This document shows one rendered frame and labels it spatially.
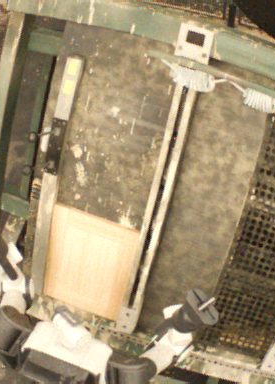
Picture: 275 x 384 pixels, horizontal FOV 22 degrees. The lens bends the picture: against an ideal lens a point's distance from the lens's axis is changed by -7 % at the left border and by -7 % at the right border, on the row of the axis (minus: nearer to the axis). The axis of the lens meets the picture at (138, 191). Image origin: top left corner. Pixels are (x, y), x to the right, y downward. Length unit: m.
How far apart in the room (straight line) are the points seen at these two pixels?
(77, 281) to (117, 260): 0.20
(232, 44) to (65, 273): 1.10
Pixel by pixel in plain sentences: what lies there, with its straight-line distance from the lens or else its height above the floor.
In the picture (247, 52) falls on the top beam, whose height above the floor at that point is 1.90.
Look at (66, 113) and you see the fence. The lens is 2.30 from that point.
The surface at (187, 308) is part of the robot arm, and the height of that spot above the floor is 1.56.
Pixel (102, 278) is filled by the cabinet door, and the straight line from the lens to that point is 2.56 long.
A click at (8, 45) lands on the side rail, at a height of 1.70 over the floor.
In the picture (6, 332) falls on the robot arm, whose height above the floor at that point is 1.35.
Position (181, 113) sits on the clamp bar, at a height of 1.62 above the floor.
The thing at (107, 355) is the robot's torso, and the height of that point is 1.32.
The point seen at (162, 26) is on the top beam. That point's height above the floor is 1.90.
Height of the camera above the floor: 3.43
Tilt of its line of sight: 62 degrees down
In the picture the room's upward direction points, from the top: 1 degrees clockwise
